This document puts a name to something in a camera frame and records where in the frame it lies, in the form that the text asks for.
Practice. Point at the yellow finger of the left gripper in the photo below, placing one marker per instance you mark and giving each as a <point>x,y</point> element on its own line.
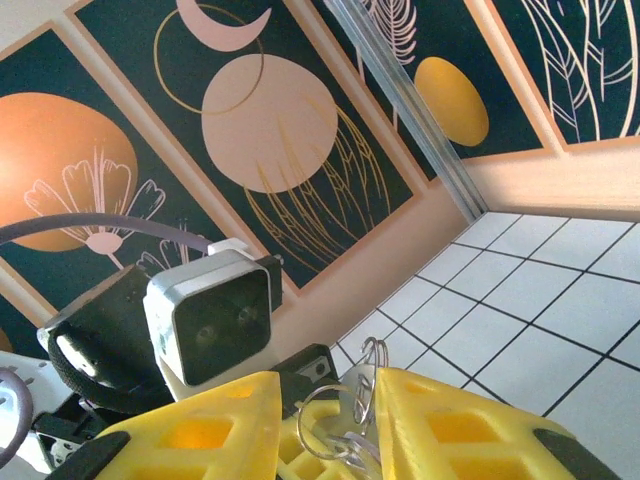
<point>305,450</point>

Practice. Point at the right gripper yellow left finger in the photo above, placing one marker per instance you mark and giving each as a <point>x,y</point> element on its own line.
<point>200,440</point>

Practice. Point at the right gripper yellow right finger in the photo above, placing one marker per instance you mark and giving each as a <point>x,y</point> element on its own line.
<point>460,440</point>

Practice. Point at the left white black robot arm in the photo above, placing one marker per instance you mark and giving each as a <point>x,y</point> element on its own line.
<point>15,360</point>

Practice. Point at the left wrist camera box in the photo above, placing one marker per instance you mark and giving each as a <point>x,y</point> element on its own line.
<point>220,320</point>

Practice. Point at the aluminium corner post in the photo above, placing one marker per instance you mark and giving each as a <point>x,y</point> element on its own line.
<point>407,107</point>

